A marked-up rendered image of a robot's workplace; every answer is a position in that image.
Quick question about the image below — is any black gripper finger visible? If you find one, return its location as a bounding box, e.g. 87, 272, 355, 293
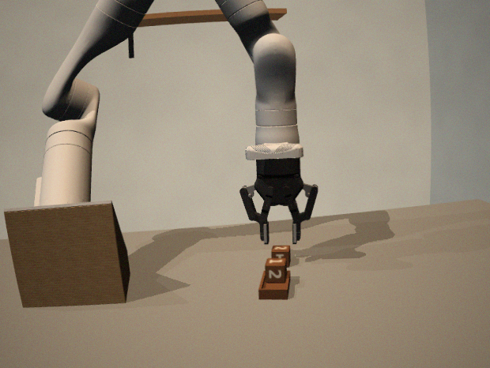
239, 185, 274, 244
282, 183, 318, 244

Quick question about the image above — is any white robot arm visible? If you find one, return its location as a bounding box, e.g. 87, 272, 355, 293
34, 0, 303, 206

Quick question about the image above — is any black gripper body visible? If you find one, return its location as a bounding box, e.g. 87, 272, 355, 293
254, 158, 303, 206

